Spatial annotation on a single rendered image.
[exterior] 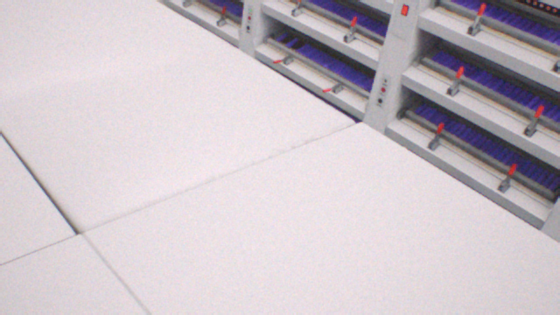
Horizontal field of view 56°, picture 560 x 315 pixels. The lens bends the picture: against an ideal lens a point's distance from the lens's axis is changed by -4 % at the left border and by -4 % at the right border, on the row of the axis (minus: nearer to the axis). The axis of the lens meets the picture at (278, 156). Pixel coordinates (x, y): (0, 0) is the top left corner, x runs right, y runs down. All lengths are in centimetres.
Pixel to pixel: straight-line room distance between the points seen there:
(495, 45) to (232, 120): 145
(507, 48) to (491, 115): 20
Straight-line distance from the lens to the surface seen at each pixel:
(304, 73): 212
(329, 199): 20
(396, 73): 182
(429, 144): 183
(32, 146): 22
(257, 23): 225
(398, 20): 178
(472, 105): 172
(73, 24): 33
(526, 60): 161
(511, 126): 168
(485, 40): 166
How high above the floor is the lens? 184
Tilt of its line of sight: 33 degrees down
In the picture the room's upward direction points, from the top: 10 degrees clockwise
